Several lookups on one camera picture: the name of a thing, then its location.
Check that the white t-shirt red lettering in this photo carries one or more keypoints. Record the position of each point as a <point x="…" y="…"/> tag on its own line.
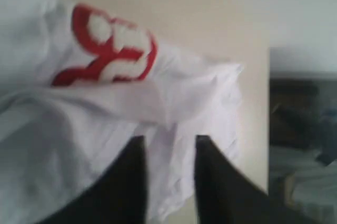
<point x="77" y="84"/>

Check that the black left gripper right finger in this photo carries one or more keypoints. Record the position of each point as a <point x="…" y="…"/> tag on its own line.
<point x="223" y="195"/>

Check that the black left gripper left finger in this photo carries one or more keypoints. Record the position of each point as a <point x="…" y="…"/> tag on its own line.
<point x="118" y="196"/>

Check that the dark clutter beyond table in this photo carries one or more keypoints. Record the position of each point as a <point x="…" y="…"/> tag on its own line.
<point x="302" y="161"/>

